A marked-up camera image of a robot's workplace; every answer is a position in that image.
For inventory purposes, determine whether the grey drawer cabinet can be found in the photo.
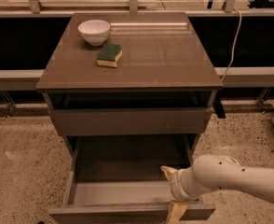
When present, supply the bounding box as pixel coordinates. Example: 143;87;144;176
36;12;223;150

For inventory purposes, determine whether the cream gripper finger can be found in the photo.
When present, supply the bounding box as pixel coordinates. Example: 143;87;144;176
160;165;177;180
166;201;187;224

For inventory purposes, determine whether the grey top drawer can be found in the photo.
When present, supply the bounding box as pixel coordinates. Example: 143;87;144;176
44;91;215;136

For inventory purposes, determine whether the green yellow sponge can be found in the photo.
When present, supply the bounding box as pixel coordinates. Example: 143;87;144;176
97;44;122;68

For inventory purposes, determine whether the grey drawer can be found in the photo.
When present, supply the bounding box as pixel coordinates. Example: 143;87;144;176
44;91;215;136
48;133;216;224

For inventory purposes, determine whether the white cable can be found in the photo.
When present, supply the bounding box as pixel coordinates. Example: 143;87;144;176
219;7;243;83

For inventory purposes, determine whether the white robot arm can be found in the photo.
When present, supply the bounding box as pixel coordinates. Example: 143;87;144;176
160;155;274;224

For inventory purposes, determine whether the grey metal rail barrier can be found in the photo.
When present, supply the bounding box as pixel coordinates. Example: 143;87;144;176
0;0;274;91

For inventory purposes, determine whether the white ceramic bowl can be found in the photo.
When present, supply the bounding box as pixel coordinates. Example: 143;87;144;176
77;20;111;46

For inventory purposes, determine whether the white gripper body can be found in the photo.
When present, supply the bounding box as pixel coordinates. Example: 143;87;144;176
171;168;206;203

